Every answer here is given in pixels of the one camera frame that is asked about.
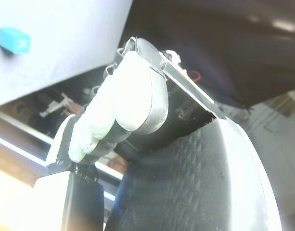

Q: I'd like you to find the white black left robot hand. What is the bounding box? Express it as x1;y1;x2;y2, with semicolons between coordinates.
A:
33;36;269;231

